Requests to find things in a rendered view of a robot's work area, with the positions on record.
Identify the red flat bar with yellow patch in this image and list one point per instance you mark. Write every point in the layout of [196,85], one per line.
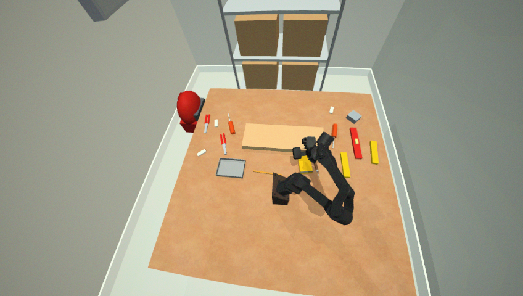
[355,143]

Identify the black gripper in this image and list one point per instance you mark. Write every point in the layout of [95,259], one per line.
[297,154]

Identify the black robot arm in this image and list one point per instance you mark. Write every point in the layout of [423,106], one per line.
[298,182]

